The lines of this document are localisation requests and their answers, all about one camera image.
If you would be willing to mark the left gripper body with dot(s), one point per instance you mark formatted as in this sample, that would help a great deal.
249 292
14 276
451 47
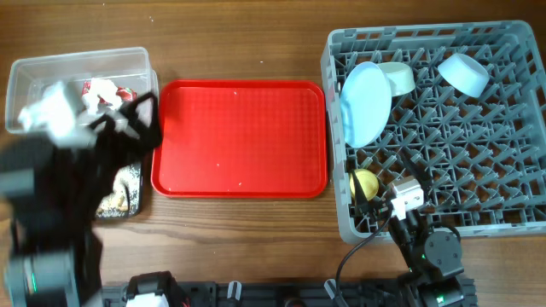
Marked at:
95 165

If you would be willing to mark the light blue bowl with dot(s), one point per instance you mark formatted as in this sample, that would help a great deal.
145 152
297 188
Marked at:
465 74

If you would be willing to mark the clear plastic bin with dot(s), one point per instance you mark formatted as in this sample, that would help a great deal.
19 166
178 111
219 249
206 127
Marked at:
29 77

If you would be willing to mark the red serving tray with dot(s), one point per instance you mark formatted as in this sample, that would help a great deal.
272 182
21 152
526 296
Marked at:
241 139

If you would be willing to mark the green bowl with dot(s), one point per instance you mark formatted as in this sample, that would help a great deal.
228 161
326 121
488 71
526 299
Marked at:
400 77

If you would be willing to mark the red snack wrapper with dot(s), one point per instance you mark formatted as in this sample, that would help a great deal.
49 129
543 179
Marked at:
126 93

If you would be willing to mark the yellow cup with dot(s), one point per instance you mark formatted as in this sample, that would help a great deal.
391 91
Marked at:
368 182

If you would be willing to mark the white tissue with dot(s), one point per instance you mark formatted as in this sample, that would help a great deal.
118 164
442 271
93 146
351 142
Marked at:
92 107

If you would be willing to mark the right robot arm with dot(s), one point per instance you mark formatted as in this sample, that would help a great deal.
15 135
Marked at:
431 250

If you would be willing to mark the grey dishwasher rack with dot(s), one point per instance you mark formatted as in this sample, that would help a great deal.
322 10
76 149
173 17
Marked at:
486 155

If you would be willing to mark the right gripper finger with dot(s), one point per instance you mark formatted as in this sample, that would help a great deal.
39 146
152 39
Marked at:
359 195
420 173

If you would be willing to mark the black tray bin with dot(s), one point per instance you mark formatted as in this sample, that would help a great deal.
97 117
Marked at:
128 192

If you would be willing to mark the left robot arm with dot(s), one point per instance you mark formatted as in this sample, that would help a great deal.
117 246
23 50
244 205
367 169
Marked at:
54 194

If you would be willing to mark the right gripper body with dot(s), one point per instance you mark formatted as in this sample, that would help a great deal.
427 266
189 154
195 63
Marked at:
379 210

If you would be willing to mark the light blue plate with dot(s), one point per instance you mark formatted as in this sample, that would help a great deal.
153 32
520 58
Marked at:
365 104

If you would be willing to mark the food scraps pile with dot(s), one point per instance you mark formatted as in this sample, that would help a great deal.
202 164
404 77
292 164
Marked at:
117 196

